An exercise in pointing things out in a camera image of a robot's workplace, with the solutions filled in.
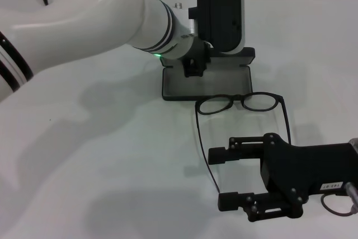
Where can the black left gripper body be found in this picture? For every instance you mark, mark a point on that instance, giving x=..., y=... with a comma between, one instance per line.
x=200, y=50

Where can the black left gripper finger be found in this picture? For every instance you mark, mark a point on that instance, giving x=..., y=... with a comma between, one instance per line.
x=199, y=69

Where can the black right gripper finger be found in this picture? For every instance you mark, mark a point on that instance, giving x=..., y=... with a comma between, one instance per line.
x=218, y=155
x=228, y=202

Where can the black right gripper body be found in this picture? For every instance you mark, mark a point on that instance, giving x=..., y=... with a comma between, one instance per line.
x=307, y=166

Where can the black glasses case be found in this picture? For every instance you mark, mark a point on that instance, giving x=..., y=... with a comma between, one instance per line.
x=209, y=88

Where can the black glasses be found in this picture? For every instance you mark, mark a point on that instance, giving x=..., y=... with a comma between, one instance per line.
x=281, y=99

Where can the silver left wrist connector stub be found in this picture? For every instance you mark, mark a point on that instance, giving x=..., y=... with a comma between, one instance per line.
x=178, y=5

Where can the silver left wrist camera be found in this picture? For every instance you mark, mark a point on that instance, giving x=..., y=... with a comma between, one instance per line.
x=218, y=12

